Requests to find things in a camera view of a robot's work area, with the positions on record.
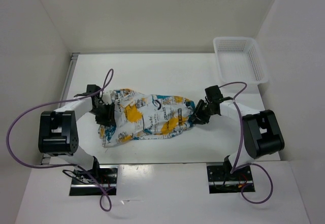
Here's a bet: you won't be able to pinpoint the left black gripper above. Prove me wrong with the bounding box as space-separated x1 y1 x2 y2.
89 103 117 127

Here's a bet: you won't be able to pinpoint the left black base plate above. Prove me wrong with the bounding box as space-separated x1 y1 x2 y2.
62 165 118 197

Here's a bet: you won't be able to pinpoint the purple cable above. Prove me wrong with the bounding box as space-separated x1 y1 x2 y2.
218 81 274 204
6 68 115 212

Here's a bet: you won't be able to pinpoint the white plastic basket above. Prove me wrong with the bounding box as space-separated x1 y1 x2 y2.
213 37 269 85

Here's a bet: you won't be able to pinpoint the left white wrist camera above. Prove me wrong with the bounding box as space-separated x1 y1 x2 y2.
101 93 112 105

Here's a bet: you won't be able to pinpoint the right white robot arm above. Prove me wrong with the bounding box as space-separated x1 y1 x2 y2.
189 85 285 180

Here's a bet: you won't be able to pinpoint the black wire near base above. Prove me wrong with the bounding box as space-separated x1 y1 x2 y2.
62 169 84 184

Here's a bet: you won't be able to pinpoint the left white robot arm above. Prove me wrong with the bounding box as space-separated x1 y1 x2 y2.
38 84 116 183

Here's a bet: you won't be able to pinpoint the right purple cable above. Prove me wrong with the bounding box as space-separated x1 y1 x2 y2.
218 81 274 204

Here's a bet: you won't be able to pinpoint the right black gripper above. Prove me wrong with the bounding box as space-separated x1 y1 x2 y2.
188 99 216 125

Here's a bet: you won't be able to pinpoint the patterned white teal yellow shorts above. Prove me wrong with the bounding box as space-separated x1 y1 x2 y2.
98 88 195 148

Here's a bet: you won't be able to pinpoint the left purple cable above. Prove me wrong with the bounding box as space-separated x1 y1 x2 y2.
6 68 115 212

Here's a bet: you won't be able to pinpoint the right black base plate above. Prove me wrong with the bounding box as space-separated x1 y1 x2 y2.
206 163 255 194

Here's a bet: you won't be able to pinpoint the aluminium table edge rail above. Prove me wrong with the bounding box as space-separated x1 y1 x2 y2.
41 53 79 165

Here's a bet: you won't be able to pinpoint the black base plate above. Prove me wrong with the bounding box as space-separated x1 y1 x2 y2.
206 163 255 194
62 165 118 197

